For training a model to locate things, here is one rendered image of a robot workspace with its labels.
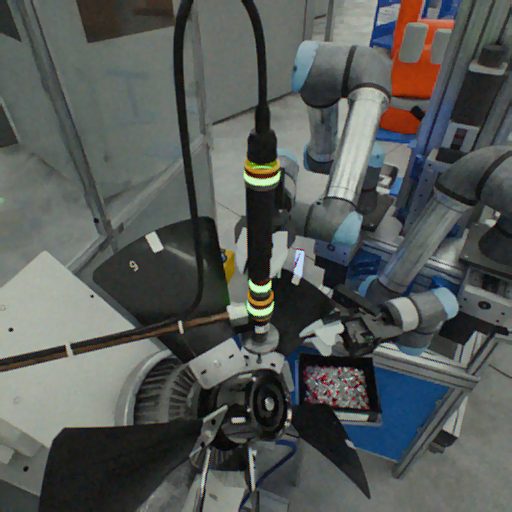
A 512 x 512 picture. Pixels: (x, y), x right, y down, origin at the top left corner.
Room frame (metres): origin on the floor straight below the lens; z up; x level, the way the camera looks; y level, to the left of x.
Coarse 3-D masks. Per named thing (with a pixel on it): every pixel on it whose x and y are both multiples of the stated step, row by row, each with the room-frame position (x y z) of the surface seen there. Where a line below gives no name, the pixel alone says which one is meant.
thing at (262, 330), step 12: (264, 108) 0.40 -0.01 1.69; (264, 120) 0.40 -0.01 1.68; (252, 132) 0.41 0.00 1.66; (264, 132) 0.40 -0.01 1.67; (252, 144) 0.40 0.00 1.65; (264, 144) 0.39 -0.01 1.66; (276, 144) 0.40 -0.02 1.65; (252, 156) 0.40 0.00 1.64; (264, 156) 0.39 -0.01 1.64; (276, 156) 0.40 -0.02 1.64; (252, 324) 0.40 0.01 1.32; (264, 324) 0.40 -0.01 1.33; (252, 336) 0.40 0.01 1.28; (264, 336) 0.40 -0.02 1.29
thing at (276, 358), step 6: (246, 354) 0.43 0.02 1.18; (252, 354) 0.43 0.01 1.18; (270, 354) 0.43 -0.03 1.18; (276, 354) 0.43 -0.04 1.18; (246, 360) 0.41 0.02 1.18; (252, 360) 0.41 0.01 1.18; (264, 360) 0.41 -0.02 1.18; (270, 360) 0.41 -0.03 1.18; (276, 360) 0.41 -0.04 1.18; (282, 360) 0.41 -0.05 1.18; (246, 366) 0.40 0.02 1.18; (252, 366) 0.40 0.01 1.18; (258, 366) 0.40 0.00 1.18; (264, 366) 0.40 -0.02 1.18; (270, 366) 0.40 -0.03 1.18; (276, 366) 0.40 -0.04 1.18
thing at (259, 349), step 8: (240, 304) 0.41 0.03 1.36; (232, 312) 0.40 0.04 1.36; (232, 320) 0.38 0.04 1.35; (240, 320) 0.39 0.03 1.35; (248, 320) 0.40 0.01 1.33; (240, 328) 0.38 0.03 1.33; (248, 328) 0.38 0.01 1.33; (272, 328) 0.43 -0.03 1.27; (240, 336) 0.39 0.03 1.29; (248, 336) 0.39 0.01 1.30; (272, 336) 0.41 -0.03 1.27; (248, 344) 0.39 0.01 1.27; (256, 344) 0.39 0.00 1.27; (264, 344) 0.39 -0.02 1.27; (272, 344) 0.39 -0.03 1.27; (248, 352) 0.38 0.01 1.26; (256, 352) 0.38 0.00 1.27; (264, 352) 0.38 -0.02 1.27
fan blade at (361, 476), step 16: (304, 416) 0.37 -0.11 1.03; (320, 416) 0.39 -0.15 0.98; (336, 416) 0.42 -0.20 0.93; (304, 432) 0.31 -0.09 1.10; (320, 432) 0.33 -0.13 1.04; (336, 432) 0.36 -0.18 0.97; (320, 448) 0.29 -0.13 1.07; (336, 448) 0.31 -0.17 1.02; (352, 448) 0.34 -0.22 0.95; (336, 464) 0.27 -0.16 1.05; (352, 464) 0.29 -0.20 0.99; (352, 480) 0.25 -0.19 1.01; (368, 496) 0.24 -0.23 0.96
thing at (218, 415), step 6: (222, 408) 0.28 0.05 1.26; (216, 414) 0.27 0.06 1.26; (222, 414) 0.28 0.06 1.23; (204, 420) 0.25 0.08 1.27; (210, 420) 0.26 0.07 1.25; (216, 420) 0.27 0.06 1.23; (204, 426) 0.25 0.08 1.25; (210, 426) 0.26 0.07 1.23; (216, 426) 0.27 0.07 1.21; (204, 432) 0.25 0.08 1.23; (198, 438) 0.25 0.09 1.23; (204, 438) 0.25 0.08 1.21; (210, 438) 0.26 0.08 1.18; (198, 444) 0.25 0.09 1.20; (192, 450) 0.24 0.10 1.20
